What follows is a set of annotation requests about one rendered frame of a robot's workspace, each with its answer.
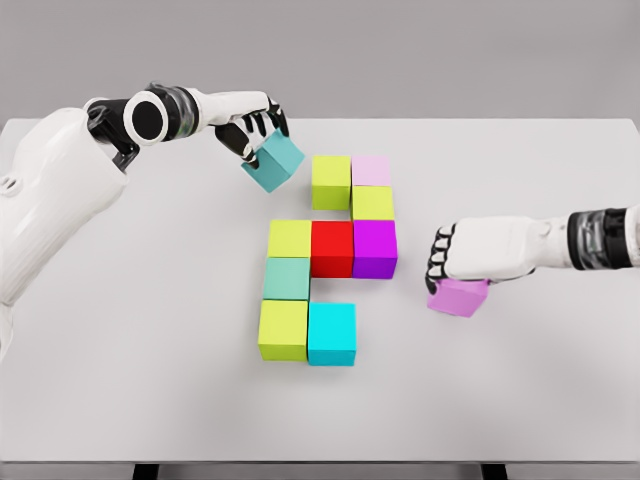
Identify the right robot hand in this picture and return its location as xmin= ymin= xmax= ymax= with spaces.
xmin=424 ymin=215 xmax=539 ymax=298

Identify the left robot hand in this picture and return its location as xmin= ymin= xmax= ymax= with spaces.
xmin=206 ymin=90 xmax=291 ymax=170

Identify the violet cube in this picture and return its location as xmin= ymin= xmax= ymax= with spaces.
xmin=426 ymin=278 xmax=492 ymax=318

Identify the teal cube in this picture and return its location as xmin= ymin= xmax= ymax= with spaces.
xmin=241 ymin=126 xmax=306 ymax=194

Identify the purple cube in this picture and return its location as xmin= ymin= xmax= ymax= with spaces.
xmin=351 ymin=219 xmax=399 ymax=279

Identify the yellow-green cube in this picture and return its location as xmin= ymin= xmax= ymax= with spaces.
xmin=266 ymin=219 xmax=313 ymax=260
xmin=351 ymin=184 xmax=396 ymax=222
xmin=257 ymin=299 xmax=310 ymax=363
xmin=311 ymin=154 xmax=352 ymax=211

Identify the pale pink cube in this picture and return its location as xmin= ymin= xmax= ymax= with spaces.
xmin=350 ymin=154 xmax=392 ymax=189

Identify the red cube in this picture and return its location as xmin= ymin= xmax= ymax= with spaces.
xmin=310 ymin=220 xmax=355 ymax=279

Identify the cyan cube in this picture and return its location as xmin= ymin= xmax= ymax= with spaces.
xmin=306 ymin=301 xmax=358 ymax=367

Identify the mint green cube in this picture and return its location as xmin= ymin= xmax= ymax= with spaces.
xmin=261 ymin=256 xmax=312 ymax=303

